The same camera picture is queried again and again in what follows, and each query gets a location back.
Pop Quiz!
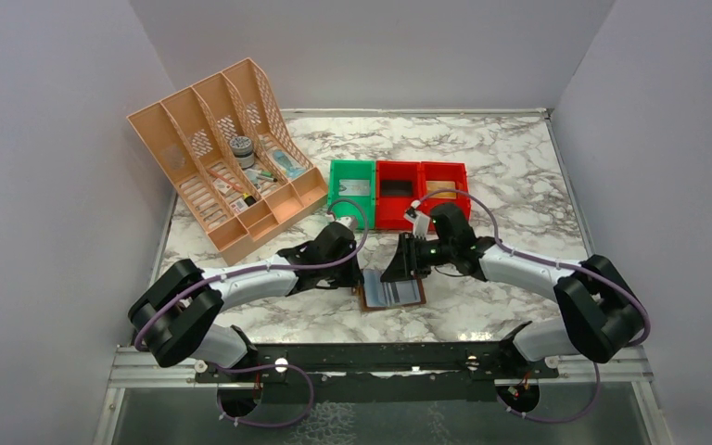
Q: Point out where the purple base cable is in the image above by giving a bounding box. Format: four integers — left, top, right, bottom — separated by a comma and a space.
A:
215, 363, 315, 430
494, 367, 603, 426

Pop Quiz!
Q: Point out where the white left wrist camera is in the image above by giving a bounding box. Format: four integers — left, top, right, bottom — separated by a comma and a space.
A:
327, 214, 359, 232

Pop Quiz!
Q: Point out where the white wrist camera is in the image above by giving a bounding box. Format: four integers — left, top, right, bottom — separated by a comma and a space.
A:
327, 214, 359, 232
403, 200, 431, 239

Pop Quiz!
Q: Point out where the red plastic bin middle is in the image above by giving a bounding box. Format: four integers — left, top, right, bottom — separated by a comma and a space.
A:
375, 160, 421, 230

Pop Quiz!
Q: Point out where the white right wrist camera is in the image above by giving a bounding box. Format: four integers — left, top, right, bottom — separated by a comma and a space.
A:
403, 200, 431, 239

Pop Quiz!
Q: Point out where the gold card in red bin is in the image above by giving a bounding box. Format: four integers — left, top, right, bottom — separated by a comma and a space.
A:
425, 180, 458, 199

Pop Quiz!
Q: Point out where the red pencil in organizer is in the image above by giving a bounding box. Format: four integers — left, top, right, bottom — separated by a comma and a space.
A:
208, 169, 243, 197

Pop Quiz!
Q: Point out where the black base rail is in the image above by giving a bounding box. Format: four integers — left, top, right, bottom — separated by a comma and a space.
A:
197, 340, 558, 404

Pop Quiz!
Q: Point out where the silver round tin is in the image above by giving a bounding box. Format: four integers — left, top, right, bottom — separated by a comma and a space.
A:
228, 135, 255, 170

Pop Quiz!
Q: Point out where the red plastic bin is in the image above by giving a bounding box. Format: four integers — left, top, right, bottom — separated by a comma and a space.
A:
420, 161, 471, 219
375, 160, 421, 230

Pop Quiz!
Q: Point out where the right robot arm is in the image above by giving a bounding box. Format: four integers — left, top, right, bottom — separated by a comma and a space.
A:
380, 204, 648, 377

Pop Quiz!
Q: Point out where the brown leather card holder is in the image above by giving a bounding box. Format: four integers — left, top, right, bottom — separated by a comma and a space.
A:
354, 269, 426, 312

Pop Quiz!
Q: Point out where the peach plastic file organizer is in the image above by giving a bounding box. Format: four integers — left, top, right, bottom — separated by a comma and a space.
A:
127, 58, 328, 264

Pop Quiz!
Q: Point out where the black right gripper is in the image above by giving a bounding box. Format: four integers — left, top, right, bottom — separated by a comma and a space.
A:
381, 231, 455, 283

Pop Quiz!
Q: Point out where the blue packet in organizer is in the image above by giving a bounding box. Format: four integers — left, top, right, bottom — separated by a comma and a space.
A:
272, 148, 306, 179

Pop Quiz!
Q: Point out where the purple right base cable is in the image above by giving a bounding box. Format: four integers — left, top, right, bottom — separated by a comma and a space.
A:
494, 367, 603, 426

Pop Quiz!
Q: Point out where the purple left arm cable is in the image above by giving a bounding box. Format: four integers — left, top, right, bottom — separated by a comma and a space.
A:
133, 197, 371, 352

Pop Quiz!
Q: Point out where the silver card in green bin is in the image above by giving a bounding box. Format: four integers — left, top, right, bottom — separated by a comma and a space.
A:
337, 179, 373, 197

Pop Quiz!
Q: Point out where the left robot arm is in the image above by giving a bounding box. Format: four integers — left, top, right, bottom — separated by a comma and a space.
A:
128, 217, 363, 381

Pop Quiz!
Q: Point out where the black card in red bin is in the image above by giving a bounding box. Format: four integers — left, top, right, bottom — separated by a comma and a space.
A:
379, 180, 414, 197

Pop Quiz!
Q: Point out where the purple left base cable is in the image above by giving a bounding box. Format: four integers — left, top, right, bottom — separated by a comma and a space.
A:
215, 363, 315, 430

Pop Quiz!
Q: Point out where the red plastic bin right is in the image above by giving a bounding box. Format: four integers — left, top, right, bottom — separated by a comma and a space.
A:
420, 161, 471, 219

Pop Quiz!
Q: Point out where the green plastic bin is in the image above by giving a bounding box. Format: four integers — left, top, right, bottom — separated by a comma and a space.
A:
327, 159, 376, 230

